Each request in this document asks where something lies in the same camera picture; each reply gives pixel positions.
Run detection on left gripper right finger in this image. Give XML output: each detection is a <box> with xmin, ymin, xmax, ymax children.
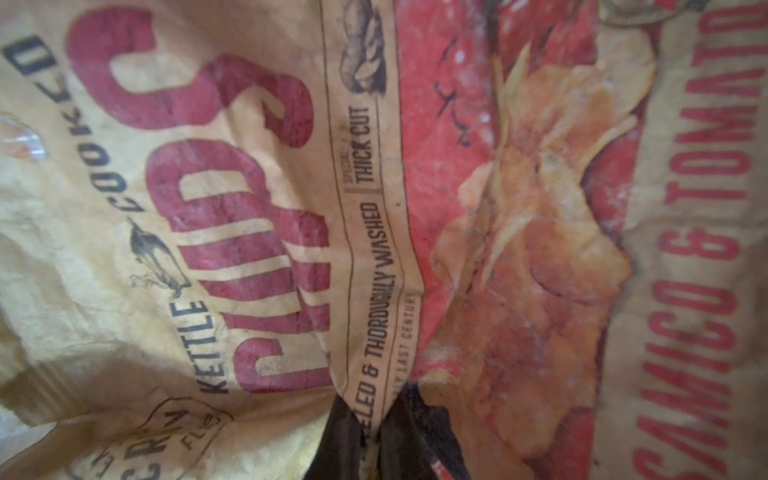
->
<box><xmin>377</xmin><ymin>383</ymin><xmax>471</xmax><ymax>480</ymax></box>

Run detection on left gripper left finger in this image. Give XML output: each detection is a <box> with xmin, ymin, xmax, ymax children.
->
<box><xmin>303</xmin><ymin>396</ymin><xmax>366</xmax><ymax>480</ymax></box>

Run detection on yellow red tomato chips bag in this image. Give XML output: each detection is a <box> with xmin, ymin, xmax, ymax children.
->
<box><xmin>1</xmin><ymin>1</ymin><xmax>767</xmax><ymax>479</ymax></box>

